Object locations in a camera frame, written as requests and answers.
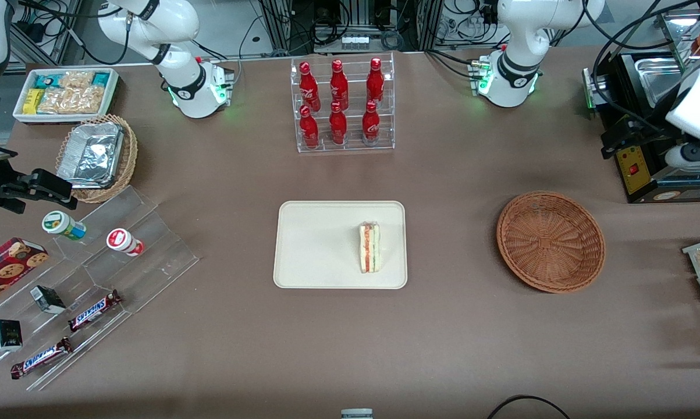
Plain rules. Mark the clear cracker bag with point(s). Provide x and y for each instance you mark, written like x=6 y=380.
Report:
x=73 y=100
x=76 y=79

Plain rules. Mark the teal snack pack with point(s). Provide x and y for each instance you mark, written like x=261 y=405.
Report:
x=101 y=79
x=48 y=80

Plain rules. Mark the white rectangular snack bin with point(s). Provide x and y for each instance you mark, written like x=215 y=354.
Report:
x=112 y=87

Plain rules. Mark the red cola bottle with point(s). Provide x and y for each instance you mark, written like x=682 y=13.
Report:
x=309 y=129
x=338 y=126
x=308 y=87
x=371 y=124
x=375 y=82
x=338 y=86

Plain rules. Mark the small grey white device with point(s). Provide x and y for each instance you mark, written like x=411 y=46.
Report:
x=356 y=414

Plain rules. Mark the cream rectangular tray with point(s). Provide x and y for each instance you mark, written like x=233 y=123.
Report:
x=320 y=247

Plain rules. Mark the red label yogurt cup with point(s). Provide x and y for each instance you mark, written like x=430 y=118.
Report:
x=123 y=241

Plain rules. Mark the steel warmer pan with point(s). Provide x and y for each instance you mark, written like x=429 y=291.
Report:
x=658 y=75

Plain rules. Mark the brown snickers bar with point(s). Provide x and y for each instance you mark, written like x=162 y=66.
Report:
x=93 y=310
x=41 y=358

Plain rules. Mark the red plaid cookie box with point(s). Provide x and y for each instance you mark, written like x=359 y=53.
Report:
x=6 y=267

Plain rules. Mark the black food warmer machine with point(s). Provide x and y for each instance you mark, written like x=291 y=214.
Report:
x=632 y=174

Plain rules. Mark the light woven wicker basket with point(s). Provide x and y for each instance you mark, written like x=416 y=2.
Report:
x=130 y=157

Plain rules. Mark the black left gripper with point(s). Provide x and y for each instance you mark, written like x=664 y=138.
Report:
x=656 y=130

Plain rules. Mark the clear acrylic bottle rack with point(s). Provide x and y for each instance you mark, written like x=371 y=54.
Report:
x=352 y=148

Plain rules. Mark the clear acrylic stepped shelf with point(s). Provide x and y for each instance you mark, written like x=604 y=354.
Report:
x=152 y=262

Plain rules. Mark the silver foil container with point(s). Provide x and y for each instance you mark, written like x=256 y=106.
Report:
x=91 y=154

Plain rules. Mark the small black box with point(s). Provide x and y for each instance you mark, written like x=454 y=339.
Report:
x=48 y=299
x=6 y=336

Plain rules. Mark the triangular sandwich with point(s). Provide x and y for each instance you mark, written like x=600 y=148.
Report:
x=369 y=247

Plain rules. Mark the yellow snack pack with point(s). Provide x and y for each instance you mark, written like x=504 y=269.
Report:
x=32 y=101

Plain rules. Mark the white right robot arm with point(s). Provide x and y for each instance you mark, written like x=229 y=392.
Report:
x=169 y=23

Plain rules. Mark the white power strip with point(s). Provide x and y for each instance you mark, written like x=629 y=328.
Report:
x=354 y=41

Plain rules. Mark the brown round wicker basket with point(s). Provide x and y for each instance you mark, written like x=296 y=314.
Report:
x=553 y=250

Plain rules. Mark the green label yogurt cup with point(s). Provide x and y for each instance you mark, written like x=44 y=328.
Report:
x=61 y=224

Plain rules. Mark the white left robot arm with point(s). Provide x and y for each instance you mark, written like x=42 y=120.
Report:
x=524 y=35

